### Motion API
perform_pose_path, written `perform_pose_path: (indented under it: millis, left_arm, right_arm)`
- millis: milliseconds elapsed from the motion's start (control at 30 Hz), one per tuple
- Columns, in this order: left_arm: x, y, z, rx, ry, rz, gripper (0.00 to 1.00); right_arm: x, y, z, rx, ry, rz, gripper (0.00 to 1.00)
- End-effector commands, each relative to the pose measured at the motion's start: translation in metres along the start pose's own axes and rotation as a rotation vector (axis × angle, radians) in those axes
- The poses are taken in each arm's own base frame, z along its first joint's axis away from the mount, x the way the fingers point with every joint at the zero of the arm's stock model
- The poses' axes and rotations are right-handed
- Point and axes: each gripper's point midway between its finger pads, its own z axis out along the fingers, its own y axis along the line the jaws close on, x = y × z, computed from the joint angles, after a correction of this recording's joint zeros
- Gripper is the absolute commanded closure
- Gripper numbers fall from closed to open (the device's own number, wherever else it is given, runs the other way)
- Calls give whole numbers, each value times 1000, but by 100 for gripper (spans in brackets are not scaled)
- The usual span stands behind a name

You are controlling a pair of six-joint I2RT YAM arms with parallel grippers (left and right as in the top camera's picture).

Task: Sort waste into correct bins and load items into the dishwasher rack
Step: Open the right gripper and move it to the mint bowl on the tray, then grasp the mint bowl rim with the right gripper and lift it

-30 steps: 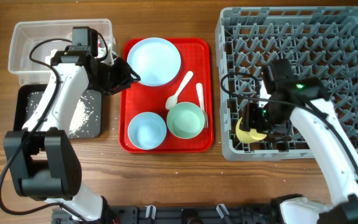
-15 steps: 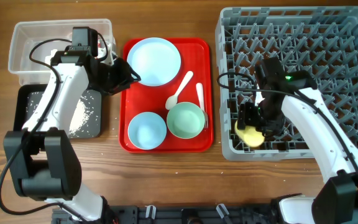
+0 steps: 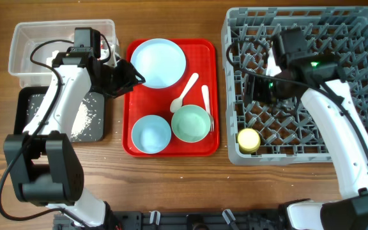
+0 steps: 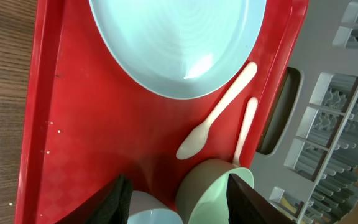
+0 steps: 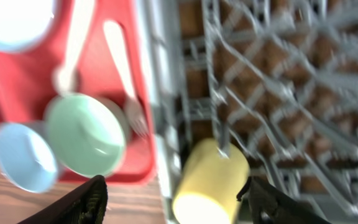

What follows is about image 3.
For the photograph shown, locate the rice and food scraps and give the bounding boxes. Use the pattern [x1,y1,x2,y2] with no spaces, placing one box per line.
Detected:
[25,92,105,142]

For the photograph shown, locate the yellow plastic cup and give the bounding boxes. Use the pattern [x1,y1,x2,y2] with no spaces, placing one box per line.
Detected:
[237,128,261,154]

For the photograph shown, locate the light blue bowl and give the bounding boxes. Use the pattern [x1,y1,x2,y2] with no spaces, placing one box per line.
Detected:
[130,115,172,155]

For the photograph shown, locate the mint green bowl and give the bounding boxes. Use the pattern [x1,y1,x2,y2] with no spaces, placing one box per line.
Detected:
[171,105,211,143]

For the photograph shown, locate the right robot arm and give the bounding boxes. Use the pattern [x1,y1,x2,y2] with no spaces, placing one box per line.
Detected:
[243,29,368,229]

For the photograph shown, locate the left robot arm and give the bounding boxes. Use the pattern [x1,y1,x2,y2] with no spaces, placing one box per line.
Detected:
[0,48,145,229]

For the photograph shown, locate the black waste tray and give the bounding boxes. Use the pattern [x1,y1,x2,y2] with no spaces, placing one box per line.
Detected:
[13,86,105,142]

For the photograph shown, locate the grey dishwasher rack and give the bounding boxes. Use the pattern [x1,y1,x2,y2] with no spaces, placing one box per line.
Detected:
[221,6,368,165]

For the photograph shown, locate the light blue plate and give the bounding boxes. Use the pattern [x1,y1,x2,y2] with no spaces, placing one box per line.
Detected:
[130,38,187,89]

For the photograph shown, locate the white plastic spoon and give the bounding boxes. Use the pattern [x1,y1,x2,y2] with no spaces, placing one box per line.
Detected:
[170,73,199,113]

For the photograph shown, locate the white plastic fork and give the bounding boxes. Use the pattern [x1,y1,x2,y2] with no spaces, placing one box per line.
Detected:
[201,85,215,132]

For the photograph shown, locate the red serving tray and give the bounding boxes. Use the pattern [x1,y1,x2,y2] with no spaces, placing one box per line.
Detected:
[122,38,220,158]

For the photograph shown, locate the clear plastic bin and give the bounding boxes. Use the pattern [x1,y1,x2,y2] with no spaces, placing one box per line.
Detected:
[8,19,119,88]

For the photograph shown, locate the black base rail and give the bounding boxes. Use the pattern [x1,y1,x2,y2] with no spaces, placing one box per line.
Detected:
[52,209,287,230]

